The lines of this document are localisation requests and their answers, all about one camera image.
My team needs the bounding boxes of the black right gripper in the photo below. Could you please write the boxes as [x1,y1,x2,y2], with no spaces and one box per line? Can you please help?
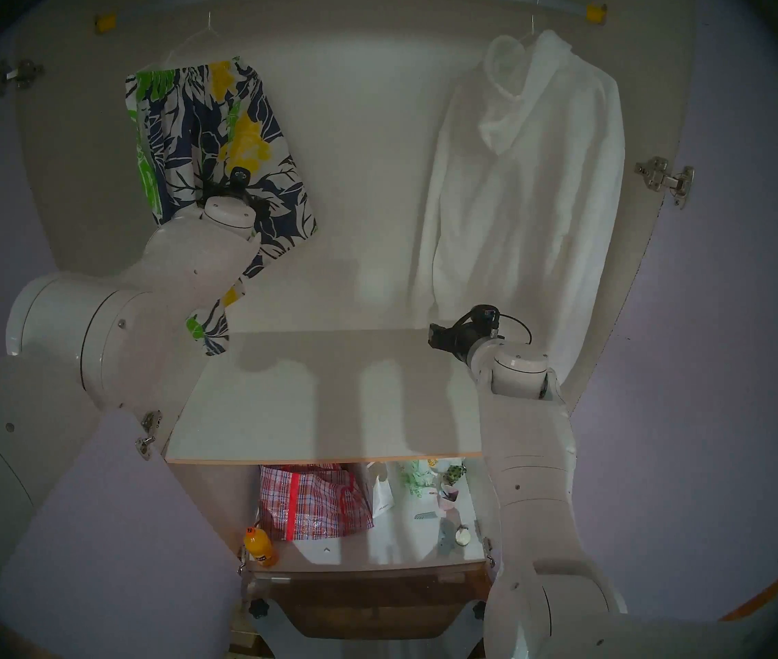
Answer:
[428,306,503,363]

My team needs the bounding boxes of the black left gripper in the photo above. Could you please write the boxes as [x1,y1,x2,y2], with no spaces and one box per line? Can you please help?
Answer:
[197,165,270,236]

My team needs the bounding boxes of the floral print shorts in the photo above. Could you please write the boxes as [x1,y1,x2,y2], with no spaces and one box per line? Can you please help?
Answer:
[125,58,317,356]

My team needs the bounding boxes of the white hoodie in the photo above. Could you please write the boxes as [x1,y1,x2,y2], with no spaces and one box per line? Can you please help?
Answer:
[408,30,626,411]

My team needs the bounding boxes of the white wardrobe shelf board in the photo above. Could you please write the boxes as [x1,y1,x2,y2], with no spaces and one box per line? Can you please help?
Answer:
[164,329,492,465]

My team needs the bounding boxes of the lilac wardrobe door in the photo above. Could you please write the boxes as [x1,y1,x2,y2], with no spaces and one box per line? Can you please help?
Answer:
[560,0,778,621]
[0,19,242,659]

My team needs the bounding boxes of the pale green crumpled item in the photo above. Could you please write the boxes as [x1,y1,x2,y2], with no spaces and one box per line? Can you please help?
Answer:
[399,460,434,497]

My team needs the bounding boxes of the small white bag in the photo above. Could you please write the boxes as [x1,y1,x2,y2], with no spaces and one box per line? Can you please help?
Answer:
[366,462,396,518]

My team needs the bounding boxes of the white lower shelf board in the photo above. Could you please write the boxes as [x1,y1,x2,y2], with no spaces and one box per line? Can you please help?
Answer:
[241,459,489,575]

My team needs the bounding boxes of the red plaid woven bag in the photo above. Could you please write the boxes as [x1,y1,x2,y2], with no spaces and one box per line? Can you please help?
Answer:
[258,464,374,542]

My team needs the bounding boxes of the brown wooden drawer front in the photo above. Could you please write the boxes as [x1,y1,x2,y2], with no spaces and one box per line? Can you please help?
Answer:
[252,572,492,639]

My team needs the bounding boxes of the orange bottle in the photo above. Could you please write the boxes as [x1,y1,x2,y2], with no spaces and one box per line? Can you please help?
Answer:
[243,525,278,568]

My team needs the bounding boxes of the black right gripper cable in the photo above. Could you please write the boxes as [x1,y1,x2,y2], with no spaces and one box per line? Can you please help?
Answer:
[497,312,533,346]

